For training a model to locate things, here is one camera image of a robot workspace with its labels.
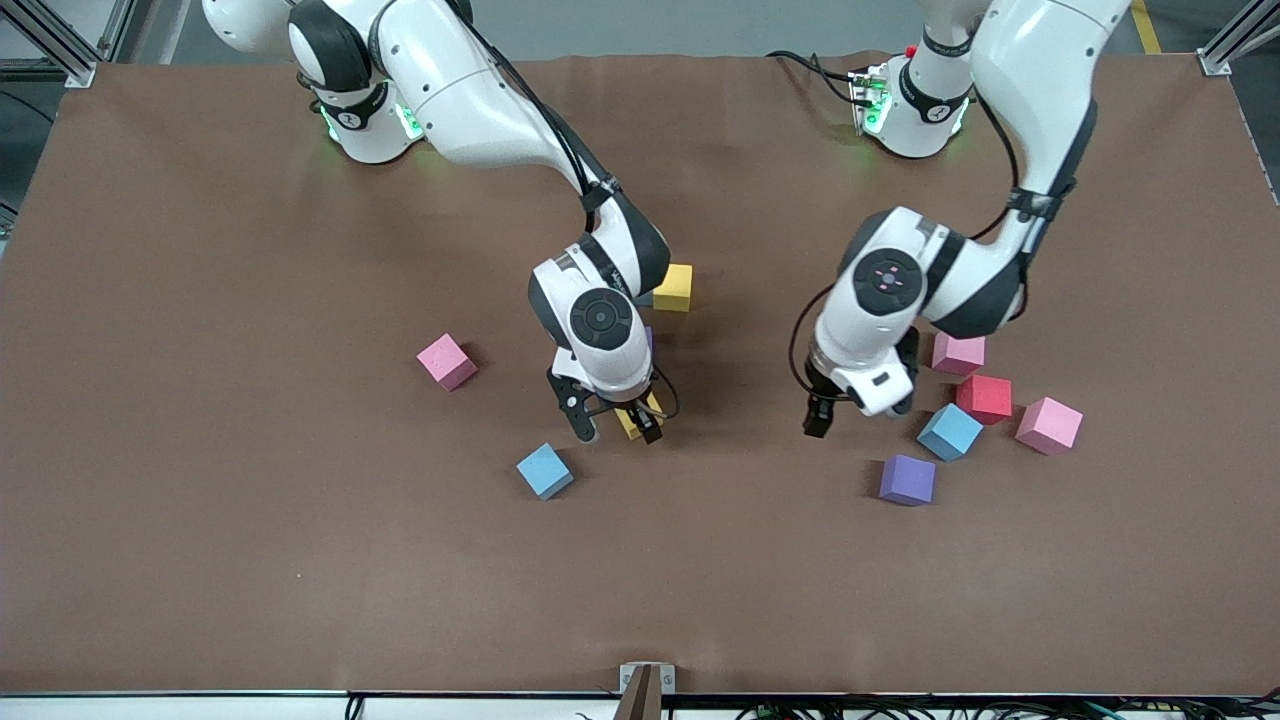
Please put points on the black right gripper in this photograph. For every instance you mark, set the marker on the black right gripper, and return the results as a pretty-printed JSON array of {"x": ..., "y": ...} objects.
[{"x": 645, "y": 421}]

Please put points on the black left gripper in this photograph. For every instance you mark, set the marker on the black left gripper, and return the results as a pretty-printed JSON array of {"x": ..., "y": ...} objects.
[{"x": 818, "y": 411}]

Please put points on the yellow foam block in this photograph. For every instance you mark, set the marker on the yellow foam block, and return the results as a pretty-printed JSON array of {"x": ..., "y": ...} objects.
[
  {"x": 626, "y": 422},
  {"x": 676, "y": 288}
]

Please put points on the red foam block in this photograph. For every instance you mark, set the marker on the red foam block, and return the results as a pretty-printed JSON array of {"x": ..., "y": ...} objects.
[{"x": 985, "y": 397}]

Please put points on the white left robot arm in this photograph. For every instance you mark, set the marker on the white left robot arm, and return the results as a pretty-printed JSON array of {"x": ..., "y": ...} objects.
[{"x": 885, "y": 280}]

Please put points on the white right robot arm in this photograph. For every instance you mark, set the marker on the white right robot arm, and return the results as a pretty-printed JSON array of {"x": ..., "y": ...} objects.
[{"x": 600, "y": 320}]

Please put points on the pink foam block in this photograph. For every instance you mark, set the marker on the pink foam block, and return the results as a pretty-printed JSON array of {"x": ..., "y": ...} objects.
[
  {"x": 960, "y": 356},
  {"x": 447, "y": 361},
  {"x": 1049, "y": 425}
]

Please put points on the large table mat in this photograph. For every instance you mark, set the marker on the large table mat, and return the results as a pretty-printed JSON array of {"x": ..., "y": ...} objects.
[{"x": 300, "y": 550}]

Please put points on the small metal bracket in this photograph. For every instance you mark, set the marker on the small metal bracket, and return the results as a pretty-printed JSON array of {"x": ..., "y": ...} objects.
[{"x": 628, "y": 678}]

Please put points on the white table frame rail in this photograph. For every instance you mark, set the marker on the white table frame rail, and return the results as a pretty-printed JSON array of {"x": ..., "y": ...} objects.
[{"x": 200, "y": 710}]

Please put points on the aluminium frame post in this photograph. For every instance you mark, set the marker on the aluminium frame post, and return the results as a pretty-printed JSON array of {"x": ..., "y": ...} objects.
[
  {"x": 70, "y": 62},
  {"x": 1222, "y": 55}
]

